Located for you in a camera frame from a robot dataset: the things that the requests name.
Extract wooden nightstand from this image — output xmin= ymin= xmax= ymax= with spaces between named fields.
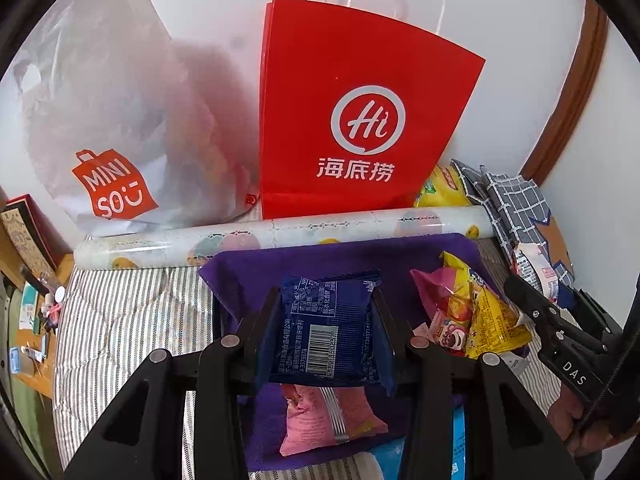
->
xmin=0 ymin=230 xmax=76 ymax=396

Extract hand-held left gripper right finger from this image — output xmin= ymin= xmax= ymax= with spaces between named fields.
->
xmin=372 ymin=290 xmax=576 ymax=480

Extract patterned wrapping paper roll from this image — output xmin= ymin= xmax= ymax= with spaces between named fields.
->
xmin=74 ymin=206 xmax=496 ymax=273

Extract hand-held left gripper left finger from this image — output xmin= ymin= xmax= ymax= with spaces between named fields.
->
xmin=62 ymin=287 xmax=281 ymax=480

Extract red paper bag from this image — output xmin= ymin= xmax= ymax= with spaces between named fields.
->
xmin=259 ymin=0 xmax=486 ymax=221

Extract patterned book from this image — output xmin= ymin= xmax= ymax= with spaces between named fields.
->
xmin=0 ymin=195 xmax=58 ymax=276

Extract white plastic shopping bag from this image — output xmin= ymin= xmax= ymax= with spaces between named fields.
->
xmin=10 ymin=0 xmax=263 ymax=238

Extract yellow packet with green label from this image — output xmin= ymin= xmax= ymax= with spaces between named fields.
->
xmin=414 ymin=164 xmax=476 ymax=208

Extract grey striped bed quilt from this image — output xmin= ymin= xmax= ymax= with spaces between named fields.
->
xmin=52 ymin=240 xmax=566 ymax=480

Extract pink and yellow candy bag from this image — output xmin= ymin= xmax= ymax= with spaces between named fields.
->
xmin=410 ymin=251 xmax=533 ymax=359

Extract person's right hand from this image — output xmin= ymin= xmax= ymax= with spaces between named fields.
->
xmin=547 ymin=385 xmax=621 ymax=456

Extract pink snack packet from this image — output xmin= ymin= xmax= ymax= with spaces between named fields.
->
xmin=279 ymin=384 xmax=390 ymax=457

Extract green blanket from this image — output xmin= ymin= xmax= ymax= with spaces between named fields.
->
xmin=0 ymin=275 xmax=56 ymax=480

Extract purple towel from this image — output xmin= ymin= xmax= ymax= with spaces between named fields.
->
xmin=197 ymin=232 xmax=506 ymax=473

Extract grey checked folded cloth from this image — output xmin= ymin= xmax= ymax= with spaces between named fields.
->
xmin=450 ymin=159 xmax=576 ymax=306

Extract white packet with blue print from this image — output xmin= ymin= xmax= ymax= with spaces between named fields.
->
xmin=512 ymin=242 xmax=561 ymax=303

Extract brown wooden door frame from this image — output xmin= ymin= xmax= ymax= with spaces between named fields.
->
xmin=522 ymin=0 xmax=608 ymax=186

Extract dark blue snack packet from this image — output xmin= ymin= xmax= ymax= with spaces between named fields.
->
xmin=254 ymin=270 xmax=398 ymax=395

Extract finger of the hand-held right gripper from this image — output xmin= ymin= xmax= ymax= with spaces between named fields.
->
xmin=570 ymin=287 xmax=623 ymax=346
xmin=502 ymin=276 xmax=583 ymax=348

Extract green and white tube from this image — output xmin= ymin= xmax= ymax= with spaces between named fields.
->
xmin=20 ymin=285 xmax=38 ymax=321

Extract blue tissue pack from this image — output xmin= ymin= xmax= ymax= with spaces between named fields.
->
xmin=350 ymin=405 xmax=471 ymax=480

